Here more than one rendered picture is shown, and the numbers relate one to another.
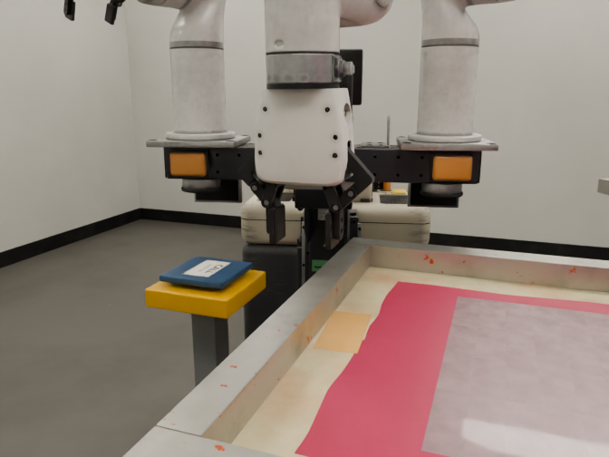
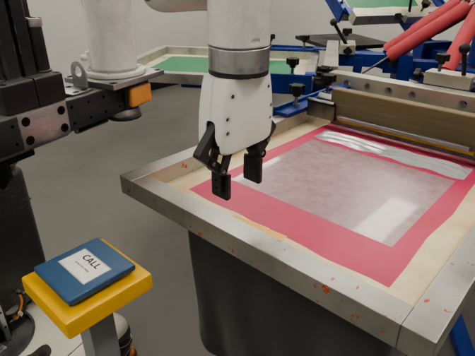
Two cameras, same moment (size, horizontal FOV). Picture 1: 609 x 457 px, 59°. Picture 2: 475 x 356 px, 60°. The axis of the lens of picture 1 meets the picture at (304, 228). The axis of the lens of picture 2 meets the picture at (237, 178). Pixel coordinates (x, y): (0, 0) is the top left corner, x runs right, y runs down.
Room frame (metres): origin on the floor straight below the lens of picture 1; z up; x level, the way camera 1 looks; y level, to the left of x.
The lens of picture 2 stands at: (0.38, 0.48, 1.34)
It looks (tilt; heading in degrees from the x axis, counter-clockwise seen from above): 27 degrees down; 292
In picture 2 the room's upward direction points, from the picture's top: straight up
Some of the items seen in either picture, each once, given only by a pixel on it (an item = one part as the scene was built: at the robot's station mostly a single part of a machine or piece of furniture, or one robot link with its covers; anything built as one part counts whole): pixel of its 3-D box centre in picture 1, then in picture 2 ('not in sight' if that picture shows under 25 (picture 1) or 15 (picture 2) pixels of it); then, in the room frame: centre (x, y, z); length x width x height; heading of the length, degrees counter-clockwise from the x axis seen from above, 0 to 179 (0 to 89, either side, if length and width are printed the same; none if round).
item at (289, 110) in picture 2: not in sight; (311, 108); (0.62, -0.67, 0.97); 0.30 x 0.05 x 0.07; 70
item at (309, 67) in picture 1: (309, 69); (242, 55); (0.57, 0.00, 1.24); 0.09 x 0.07 x 0.03; 70
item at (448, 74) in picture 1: (445, 94); (105, 34); (0.98, -0.25, 1.21); 0.16 x 0.13 x 0.15; 174
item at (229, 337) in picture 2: not in sight; (268, 323); (0.54, -0.07, 0.74); 0.45 x 0.03 x 0.43; 160
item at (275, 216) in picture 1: (266, 210); (214, 178); (0.59, 0.04, 1.09); 0.03 x 0.03 x 0.07; 70
